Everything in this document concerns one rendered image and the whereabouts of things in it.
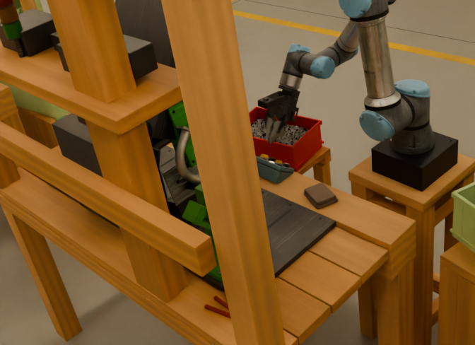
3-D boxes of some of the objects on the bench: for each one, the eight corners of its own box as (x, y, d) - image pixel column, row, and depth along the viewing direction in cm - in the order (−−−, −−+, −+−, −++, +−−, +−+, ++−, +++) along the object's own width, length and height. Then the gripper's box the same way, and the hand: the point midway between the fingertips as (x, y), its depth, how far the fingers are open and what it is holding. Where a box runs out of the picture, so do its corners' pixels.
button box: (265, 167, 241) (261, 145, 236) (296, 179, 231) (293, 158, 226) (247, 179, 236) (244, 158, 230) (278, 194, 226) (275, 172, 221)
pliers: (203, 308, 183) (203, 305, 183) (215, 297, 186) (215, 294, 186) (246, 331, 174) (246, 329, 173) (258, 319, 177) (258, 316, 176)
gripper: (306, 92, 234) (289, 148, 237) (287, 86, 239) (271, 141, 242) (292, 88, 227) (275, 146, 230) (273, 83, 233) (256, 139, 236)
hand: (268, 139), depth 234 cm, fingers closed
